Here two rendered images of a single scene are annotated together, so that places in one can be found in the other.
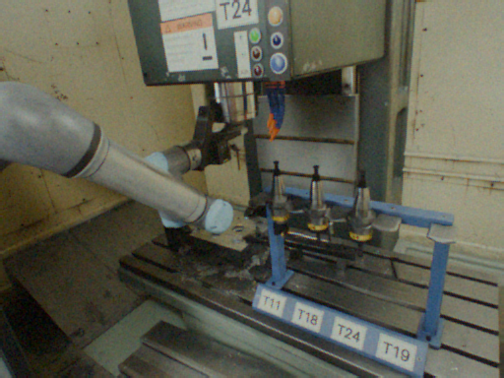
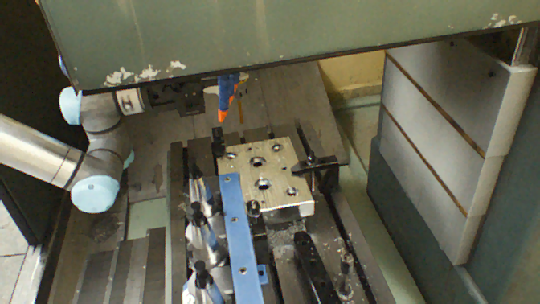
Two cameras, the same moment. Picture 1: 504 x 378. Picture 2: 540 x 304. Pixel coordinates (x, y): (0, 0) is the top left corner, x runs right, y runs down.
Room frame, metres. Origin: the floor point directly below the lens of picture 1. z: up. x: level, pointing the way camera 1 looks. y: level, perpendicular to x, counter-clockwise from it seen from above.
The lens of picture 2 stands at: (0.49, -0.55, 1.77)
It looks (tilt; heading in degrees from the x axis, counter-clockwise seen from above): 38 degrees down; 49
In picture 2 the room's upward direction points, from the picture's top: 6 degrees counter-clockwise
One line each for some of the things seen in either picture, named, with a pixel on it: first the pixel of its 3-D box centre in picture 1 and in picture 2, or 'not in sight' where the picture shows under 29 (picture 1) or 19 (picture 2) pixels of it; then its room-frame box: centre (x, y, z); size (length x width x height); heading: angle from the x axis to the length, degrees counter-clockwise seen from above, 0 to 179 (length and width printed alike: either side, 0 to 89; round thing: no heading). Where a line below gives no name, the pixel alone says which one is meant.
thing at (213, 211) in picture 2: (279, 202); (203, 207); (0.78, -0.04, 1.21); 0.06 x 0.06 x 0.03
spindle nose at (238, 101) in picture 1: (230, 97); not in sight; (0.99, 0.07, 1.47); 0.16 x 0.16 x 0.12
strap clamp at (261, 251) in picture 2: (261, 245); (256, 224); (0.95, 0.02, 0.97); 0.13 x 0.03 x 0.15; 55
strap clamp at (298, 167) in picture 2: (255, 214); (314, 171); (1.20, 0.04, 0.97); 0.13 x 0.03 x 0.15; 145
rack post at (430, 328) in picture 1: (436, 283); not in sight; (0.60, -0.39, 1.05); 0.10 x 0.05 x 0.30; 145
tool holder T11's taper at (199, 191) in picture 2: (278, 186); (199, 189); (0.78, -0.04, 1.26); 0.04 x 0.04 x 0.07
